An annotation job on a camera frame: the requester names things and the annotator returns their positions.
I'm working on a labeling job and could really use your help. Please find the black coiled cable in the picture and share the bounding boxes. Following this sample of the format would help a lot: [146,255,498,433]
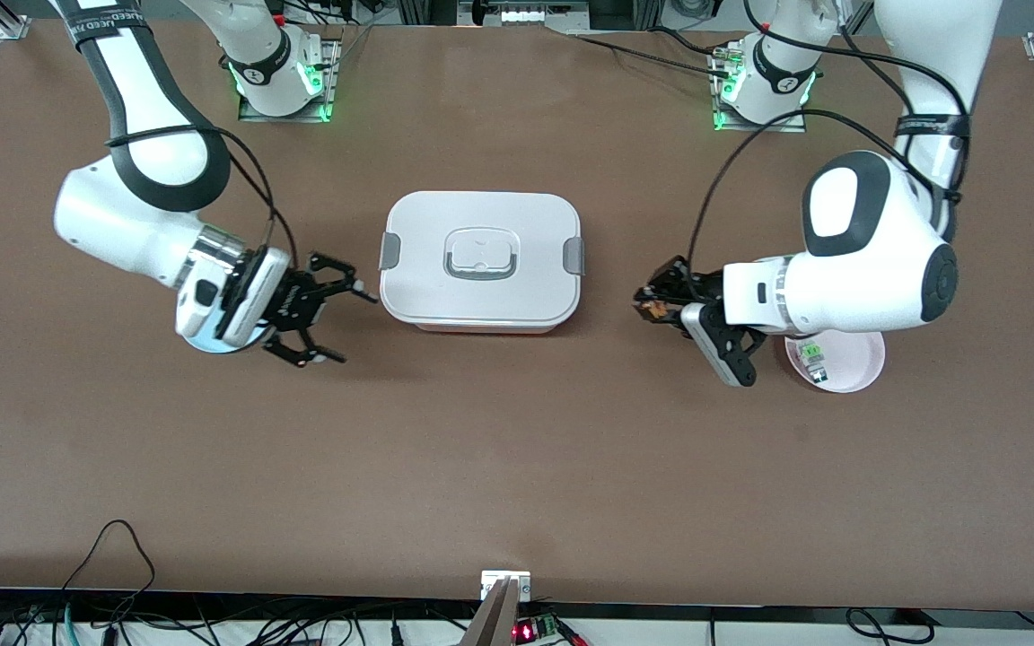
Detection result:
[845,607,935,645]

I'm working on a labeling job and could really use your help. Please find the light blue round plate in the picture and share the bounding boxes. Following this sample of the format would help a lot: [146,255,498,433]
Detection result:
[180,328,267,355]

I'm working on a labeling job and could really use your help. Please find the grey camera mount bar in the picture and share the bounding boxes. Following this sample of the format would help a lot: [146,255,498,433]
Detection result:
[459,579,522,646]

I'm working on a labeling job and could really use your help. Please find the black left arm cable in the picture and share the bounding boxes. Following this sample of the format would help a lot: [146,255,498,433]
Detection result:
[686,0,972,270]

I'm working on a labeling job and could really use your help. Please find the black looped table cable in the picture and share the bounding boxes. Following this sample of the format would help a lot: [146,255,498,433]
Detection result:
[59,519,157,620]

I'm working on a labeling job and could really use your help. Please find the red display circuit board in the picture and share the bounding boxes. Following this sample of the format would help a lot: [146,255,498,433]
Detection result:
[512,614,565,643]

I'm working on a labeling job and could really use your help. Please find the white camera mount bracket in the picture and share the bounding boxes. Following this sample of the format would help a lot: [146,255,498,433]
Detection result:
[481,571,532,602]

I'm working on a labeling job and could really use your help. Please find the white lidded lunch box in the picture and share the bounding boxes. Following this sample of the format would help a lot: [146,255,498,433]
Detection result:
[379,190,586,336]

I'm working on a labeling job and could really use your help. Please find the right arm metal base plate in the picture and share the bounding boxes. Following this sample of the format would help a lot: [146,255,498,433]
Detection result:
[239,36,343,124]

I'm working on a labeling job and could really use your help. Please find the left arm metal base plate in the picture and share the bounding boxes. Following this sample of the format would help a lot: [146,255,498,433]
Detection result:
[710,40,808,134]

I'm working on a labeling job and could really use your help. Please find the green and white switch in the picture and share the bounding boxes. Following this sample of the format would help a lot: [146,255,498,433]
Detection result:
[796,340,832,384]

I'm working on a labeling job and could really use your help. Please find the black cable to arm base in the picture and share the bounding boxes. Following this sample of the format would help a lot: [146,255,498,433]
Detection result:
[571,29,735,78]

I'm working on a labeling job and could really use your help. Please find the pink round plate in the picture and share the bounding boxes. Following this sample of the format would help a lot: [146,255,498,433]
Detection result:
[786,330,887,394]

